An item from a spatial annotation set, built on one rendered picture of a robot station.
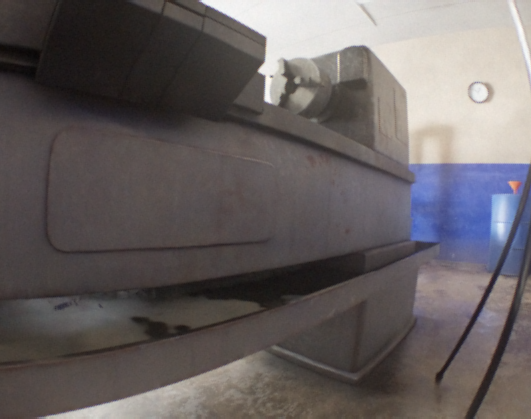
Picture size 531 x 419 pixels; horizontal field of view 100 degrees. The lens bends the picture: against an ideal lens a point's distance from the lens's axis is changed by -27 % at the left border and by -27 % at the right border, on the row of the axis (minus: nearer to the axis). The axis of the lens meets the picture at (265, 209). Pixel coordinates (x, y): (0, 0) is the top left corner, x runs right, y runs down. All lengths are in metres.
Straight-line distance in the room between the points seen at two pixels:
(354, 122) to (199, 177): 0.85
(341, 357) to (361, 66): 1.11
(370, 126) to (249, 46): 0.84
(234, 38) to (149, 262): 0.36
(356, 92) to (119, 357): 1.21
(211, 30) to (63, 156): 0.26
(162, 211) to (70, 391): 0.31
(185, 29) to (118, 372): 0.40
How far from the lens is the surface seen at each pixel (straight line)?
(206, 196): 0.54
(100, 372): 0.33
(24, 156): 0.44
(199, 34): 0.41
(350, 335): 1.09
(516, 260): 3.69
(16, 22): 0.45
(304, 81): 1.15
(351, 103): 1.29
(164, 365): 0.36
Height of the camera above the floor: 0.61
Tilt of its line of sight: level
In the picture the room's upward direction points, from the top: 3 degrees clockwise
